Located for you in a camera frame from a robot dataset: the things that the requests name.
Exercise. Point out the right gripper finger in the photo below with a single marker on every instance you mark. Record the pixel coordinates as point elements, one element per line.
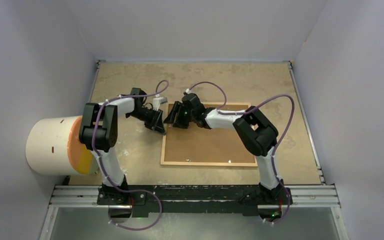
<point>172,117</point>
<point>181,120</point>

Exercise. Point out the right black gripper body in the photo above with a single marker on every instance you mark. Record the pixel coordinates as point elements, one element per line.
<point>192,116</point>

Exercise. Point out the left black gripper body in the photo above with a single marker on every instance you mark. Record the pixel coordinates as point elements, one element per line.
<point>145,115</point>

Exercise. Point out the brown backing board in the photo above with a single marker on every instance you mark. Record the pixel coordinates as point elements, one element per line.
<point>208,145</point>

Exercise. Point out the wooden picture frame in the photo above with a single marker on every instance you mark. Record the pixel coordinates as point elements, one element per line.
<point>208,164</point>

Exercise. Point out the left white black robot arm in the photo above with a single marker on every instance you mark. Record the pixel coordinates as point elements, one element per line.
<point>99,130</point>

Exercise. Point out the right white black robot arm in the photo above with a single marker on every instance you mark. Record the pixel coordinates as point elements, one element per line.
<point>256,132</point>

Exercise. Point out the white cylinder orange lid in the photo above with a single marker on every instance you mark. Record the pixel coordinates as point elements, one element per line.
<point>53,148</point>

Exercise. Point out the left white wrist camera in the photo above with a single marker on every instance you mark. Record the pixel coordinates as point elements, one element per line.
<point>157,101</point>

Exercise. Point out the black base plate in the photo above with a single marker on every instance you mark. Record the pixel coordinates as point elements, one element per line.
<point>205,208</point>

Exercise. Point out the aluminium rail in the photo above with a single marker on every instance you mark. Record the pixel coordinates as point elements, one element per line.
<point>302,196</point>

